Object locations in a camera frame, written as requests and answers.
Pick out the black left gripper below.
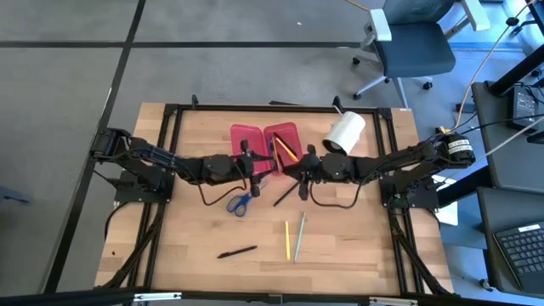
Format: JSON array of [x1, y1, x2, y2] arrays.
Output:
[[232, 139, 275, 199]]

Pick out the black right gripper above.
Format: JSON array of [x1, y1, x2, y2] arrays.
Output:
[[281, 144, 322, 201]]

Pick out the long yellow pen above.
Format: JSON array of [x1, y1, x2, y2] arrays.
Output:
[[275, 136, 300, 163]]

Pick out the slim black pen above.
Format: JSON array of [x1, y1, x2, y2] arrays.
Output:
[[272, 180, 301, 208]]

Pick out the black pen silver tip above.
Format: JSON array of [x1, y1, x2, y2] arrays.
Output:
[[273, 132, 294, 155]]

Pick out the pink plastic supply box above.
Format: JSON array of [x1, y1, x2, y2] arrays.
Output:
[[229, 122, 304, 178]]

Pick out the blue-handled scissors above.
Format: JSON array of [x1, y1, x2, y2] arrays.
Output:
[[226, 180, 268, 218]]

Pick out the yellow highlighter pen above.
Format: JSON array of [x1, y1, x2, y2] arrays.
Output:
[[284, 220, 292, 262]]

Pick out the thick black marker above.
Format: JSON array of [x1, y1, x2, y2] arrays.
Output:
[[217, 245, 258, 260]]

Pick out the black power adapter box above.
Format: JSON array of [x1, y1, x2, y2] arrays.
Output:
[[507, 87, 539, 129]]

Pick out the white paper sheet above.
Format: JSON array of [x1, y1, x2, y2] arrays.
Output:
[[432, 175, 459, 227]]

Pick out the grey office chair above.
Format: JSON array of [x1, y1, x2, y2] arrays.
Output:
[[351, 0, 492, 108]]

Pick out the grey side desk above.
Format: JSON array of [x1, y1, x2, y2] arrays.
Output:
[[470, 80, 544, 193]]

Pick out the black laptop keyboard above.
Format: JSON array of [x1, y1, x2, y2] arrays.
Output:
[[492, 223, 544, 295]]

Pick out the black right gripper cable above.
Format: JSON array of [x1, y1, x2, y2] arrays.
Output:
[[309, 180, 363, 211]]

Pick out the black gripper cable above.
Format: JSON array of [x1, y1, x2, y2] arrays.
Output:
[[197, 173, 256, 207], [309, 180, 363, 211]]

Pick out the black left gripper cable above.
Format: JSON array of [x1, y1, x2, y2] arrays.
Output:
[[197, 173, 256, 207]]

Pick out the black aluminium table frame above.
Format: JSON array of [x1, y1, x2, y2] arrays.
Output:
[[0, 95, 544, 306]]

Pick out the yellow cable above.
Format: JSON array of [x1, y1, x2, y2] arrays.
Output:
[[454, 0, 537, 133]]

